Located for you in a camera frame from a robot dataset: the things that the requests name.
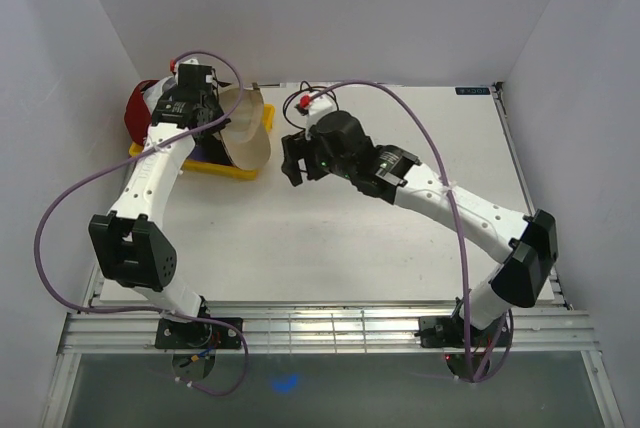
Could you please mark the blue table label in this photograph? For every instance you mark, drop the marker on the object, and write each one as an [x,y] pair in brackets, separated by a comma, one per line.
[473,91]

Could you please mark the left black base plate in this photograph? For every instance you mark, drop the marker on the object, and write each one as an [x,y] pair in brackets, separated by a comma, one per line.
[175,335]

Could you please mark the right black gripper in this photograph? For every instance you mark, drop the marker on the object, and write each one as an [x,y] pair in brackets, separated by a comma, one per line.
[294,148]

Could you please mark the red baseball cap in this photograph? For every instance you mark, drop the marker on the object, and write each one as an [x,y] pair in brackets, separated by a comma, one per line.
[137,115]

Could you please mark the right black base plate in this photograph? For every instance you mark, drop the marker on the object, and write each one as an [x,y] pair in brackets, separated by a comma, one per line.
[448,332]

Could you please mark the aluminium frame rail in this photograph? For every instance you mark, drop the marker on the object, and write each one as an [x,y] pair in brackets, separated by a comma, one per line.
[293,330]

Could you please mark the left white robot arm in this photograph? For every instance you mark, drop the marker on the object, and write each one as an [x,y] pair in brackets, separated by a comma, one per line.
[129,243]

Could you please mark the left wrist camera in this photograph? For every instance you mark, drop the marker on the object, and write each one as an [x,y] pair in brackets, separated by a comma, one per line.
[175,68]

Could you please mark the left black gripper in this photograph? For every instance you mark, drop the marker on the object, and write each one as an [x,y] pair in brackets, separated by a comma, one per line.
[213,99]

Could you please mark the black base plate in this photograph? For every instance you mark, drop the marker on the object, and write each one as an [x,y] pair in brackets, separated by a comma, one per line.
[175,335]
[448,332]

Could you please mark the beige baseball cap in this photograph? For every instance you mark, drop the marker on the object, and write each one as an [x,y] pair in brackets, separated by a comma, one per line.
[245,137]

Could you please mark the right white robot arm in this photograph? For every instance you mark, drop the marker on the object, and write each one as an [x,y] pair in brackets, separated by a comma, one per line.
[524,247]

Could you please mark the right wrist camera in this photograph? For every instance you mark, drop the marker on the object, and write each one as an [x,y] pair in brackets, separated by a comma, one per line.
[314,110]

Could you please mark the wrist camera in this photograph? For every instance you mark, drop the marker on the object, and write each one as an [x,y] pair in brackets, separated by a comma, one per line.
[314,110]
[175,68]

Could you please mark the black baseball cap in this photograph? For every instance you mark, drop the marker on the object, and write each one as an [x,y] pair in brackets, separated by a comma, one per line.
[215,150]

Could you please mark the yellow plastic tray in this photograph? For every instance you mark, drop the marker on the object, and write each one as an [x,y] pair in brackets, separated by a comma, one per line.
[232,171]

